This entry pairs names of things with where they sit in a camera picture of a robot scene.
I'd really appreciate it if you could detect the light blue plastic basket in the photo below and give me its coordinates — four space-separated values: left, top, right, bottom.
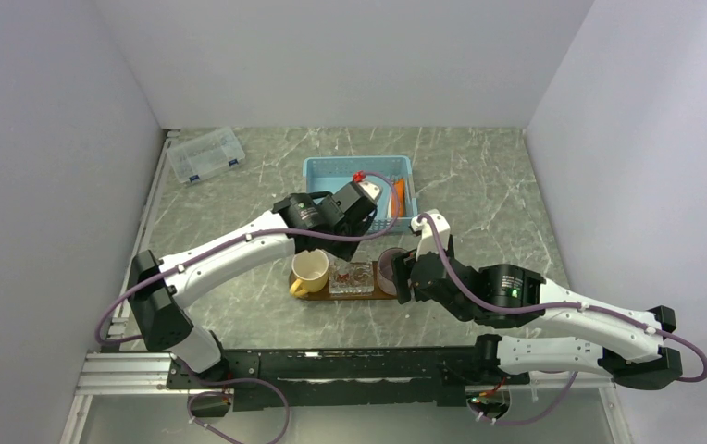
303 155 419 235

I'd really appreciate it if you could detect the yellow mug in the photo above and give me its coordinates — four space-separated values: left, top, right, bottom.
289 250 330 298

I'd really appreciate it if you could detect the orange toothpaste tube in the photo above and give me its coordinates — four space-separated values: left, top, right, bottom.
390 179 405 217

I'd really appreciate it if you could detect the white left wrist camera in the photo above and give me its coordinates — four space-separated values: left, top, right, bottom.
353 171 383 204

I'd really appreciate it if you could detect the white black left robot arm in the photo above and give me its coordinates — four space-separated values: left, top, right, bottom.
127 179 383 389

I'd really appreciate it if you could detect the white toothbrush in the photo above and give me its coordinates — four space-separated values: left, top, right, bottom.
403 177 416 216

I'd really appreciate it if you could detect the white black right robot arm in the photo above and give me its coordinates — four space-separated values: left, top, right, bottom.
391 252 683 390

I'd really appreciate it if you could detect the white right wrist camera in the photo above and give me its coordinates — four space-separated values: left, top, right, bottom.
410 209 451 258

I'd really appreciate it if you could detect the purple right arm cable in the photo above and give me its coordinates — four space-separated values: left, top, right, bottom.
417 212 707 384

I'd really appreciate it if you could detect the clear plastic compartment box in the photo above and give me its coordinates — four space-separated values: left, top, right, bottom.
167 127 246 185

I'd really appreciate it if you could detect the purple mug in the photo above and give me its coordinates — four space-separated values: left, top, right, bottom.
376 247 405 296

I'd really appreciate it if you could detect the brown oval wooden tray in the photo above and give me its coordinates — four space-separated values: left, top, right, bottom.
289 261 397 302

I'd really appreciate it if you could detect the aluminium rail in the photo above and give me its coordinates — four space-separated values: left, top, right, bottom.
74 129 180 393

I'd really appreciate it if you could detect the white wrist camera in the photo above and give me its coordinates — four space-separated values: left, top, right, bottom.
353 171 383 204
410 209 451 258

